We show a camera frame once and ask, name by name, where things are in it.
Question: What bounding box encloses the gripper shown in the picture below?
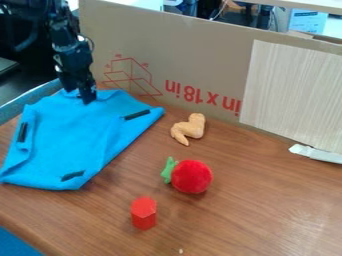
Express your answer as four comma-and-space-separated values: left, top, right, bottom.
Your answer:
50, 32, 99, 106

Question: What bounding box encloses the blue cloth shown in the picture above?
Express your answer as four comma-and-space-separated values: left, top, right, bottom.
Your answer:
0, 87, 166, 191

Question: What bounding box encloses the cardboard box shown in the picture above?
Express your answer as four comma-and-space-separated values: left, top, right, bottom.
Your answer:
77, 0, 342, 125

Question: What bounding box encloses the orange toy chicken wing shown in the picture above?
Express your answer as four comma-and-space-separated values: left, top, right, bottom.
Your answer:
169, 112, 208, 147

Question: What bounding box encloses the red hexagonal block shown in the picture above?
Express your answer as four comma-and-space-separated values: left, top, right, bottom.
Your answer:
129, 196, 158, 231

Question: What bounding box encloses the red plush tomato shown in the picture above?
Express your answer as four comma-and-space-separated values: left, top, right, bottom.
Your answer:
160, 156, 216, 195

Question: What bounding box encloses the light wooden board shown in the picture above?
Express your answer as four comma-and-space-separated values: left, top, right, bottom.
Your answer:
239, 39, 342, 155

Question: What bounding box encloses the white box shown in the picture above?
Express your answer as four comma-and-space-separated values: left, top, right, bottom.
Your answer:
287, 7, 330, 35

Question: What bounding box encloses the white plastic piece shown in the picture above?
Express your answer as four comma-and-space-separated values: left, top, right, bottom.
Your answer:
287, 143, 342, 165

